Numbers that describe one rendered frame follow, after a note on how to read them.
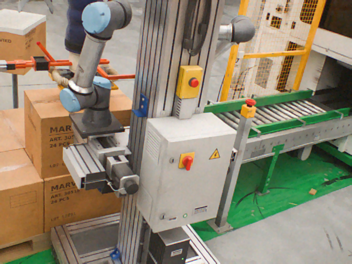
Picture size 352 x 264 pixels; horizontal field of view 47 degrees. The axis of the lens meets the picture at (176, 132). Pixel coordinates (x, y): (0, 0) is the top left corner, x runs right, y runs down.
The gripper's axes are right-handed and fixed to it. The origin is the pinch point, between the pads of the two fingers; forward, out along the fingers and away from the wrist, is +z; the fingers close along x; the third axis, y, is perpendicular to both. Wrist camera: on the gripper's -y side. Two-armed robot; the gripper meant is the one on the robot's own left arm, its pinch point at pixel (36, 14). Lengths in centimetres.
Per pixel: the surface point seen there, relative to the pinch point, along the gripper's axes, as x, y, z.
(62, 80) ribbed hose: -17.4, 16.9, 40.0
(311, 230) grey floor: -200, -41, 152
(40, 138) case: -3, 9, 71
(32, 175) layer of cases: 0, 13, 98
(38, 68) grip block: -5.8, 23.2, 34.9
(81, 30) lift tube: -28.2, 20.0, 12.5
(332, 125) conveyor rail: -265, 17, 96
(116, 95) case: -56, 31, 58
